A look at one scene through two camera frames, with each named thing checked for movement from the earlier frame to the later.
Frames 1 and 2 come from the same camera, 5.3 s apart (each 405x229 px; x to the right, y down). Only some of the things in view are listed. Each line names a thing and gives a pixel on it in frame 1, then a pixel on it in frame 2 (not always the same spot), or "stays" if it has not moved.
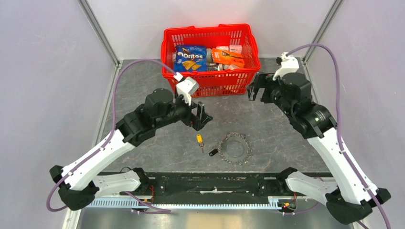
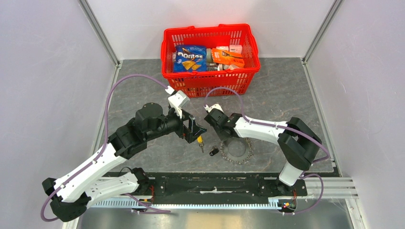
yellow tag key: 200,140 stays
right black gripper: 262,80 → 221,137
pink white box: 236,48 stays
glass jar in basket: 209,60 stays
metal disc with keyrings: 235,148 stays
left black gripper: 197,122 → 194,130
